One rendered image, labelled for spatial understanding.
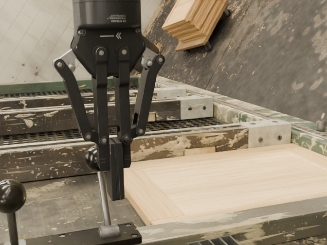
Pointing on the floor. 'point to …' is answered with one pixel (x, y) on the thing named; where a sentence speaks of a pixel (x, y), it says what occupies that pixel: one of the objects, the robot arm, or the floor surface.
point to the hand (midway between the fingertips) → (114, 168)
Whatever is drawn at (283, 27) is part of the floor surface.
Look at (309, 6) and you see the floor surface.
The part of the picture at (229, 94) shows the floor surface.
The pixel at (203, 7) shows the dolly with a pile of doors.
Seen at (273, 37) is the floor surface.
